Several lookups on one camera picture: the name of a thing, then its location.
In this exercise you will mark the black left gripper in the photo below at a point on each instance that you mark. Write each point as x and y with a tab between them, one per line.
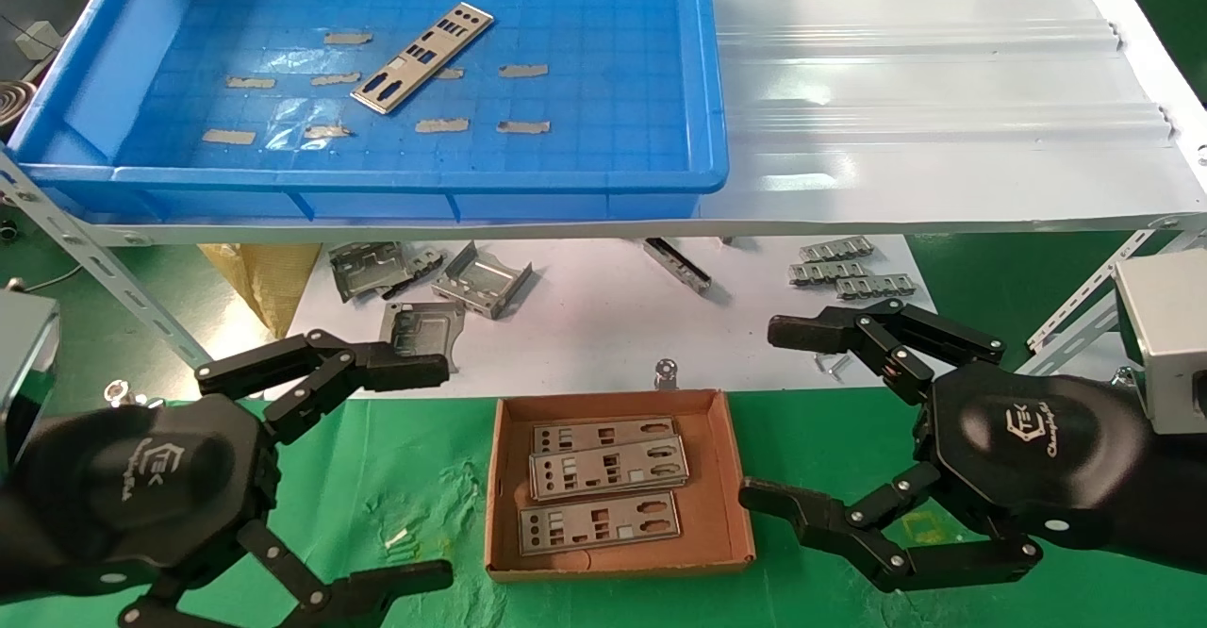
123	487

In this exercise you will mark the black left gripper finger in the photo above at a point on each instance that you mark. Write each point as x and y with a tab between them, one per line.
396	371
396	586

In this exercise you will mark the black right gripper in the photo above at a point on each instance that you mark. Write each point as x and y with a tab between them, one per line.
1037	449

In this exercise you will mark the silver perforated metal shield plate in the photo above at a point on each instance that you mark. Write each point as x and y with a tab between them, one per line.
566	435
613	463
603	522
401	76

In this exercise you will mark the brown cardboard box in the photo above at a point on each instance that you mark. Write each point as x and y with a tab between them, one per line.
721	477

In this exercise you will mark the blue plastic tray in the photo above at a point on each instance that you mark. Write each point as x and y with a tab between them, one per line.
603	90

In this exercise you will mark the small white paper scrap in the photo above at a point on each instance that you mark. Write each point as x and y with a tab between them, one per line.
397	537

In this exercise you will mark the flat grey stamped metal plate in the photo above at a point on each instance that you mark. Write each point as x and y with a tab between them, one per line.
429	322

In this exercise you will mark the green cloth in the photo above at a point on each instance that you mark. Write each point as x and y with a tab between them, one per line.
396	458

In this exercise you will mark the thin dark strip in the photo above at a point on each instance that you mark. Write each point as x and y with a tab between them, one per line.
830	364

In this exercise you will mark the small ridged metal part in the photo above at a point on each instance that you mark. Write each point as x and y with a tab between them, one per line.
426	260

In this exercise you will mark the yellow plastic bag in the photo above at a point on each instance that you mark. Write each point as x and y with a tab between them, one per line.
269	279

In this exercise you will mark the small ridged metal strip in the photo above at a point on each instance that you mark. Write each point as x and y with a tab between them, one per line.
828	273
877	287
837	250

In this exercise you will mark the white board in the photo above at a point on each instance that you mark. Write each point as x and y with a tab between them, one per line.
585	326

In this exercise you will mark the grey perforated angle bar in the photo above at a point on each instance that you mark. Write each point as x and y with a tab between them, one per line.
1084	293
1066	345

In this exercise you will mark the grey perforated shelf leg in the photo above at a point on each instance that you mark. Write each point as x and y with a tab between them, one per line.
94	260

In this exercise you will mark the grey tape piece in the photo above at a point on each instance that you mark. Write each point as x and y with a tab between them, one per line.
442	125
229	137
453	73
523	126
327	131

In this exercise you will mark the clear plastic film patch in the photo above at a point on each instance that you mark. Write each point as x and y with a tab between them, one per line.
292	119

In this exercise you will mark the white corrugated shelf sheet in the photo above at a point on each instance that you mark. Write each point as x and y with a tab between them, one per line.
943	90

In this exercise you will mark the coiled metal tube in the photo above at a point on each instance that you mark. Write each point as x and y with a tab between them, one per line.
14	105

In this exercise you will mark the white power adapter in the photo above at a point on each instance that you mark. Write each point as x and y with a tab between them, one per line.
38	39

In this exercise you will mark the grey folded metal bracket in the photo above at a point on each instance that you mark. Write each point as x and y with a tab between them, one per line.
368	270

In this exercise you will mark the grey U-shaped metal bracket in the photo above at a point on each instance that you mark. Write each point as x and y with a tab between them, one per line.
481	284

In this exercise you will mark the narrow metal rail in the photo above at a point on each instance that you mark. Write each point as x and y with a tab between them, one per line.
679	268

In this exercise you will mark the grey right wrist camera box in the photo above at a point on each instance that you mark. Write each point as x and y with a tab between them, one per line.
1169	345

